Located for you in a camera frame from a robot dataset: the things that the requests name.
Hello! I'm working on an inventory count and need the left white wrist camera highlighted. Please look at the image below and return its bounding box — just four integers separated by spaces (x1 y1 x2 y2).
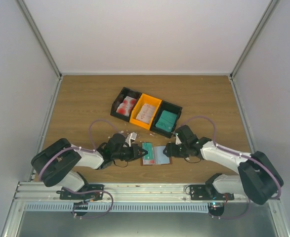
125 132 137 147

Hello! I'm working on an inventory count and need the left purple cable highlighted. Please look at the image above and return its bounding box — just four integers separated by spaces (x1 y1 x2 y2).
38 119 118 193

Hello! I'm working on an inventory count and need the teal card stack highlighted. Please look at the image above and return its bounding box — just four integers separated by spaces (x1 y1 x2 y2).
155 110 177 132

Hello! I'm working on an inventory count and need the black bin with red cards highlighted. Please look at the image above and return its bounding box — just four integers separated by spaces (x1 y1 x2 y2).
110 87 142 122

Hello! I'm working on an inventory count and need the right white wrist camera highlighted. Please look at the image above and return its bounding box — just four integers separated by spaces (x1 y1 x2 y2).
175 133 182 145

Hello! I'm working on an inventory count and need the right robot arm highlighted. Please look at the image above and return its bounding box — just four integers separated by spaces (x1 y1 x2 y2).
163 125 284 205

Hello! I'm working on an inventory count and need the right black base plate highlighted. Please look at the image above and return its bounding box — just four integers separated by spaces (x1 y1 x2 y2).
185 184 235 219

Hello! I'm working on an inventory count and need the brown leather card holder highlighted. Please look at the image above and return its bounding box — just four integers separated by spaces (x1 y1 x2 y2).
141 146 172 166

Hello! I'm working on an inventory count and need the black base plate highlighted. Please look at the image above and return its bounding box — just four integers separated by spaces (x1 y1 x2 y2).
56 184 104 217
185 184 235 219

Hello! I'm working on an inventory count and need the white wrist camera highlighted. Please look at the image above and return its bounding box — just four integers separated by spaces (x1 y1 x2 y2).
125 132 137 147
175 133 182 145

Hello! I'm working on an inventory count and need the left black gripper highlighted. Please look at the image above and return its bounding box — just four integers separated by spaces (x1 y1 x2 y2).
112 144 148 162

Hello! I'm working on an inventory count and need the purple cable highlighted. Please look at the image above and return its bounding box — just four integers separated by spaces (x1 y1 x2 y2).
38 119 118 193
173 116 284 200

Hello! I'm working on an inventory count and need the red circle card stack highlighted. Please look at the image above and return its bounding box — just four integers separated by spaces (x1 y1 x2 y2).
116 96 137 117

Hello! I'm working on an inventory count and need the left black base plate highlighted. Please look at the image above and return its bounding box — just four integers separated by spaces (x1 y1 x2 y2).
56 184 104 217

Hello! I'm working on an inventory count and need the orange bin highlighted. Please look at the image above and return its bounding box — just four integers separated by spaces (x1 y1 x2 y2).
129 93 162 130

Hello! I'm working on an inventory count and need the white patterned card stack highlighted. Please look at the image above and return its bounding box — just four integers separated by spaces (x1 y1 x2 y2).
136 103 156 124

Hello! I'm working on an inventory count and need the grey slotted cable duct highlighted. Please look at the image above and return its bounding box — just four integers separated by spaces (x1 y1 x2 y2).
24 202 208 213

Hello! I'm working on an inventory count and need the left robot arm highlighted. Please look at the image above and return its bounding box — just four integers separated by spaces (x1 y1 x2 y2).
31 132 148 199

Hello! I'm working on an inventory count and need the aluminium rail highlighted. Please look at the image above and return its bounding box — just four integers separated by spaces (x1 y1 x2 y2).
13 183 281 204

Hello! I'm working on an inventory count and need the black bin with teal cards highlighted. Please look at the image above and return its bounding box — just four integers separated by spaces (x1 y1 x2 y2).
150 100 182 138

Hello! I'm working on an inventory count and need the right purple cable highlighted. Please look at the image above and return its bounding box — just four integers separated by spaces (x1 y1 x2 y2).
173 116 284 200

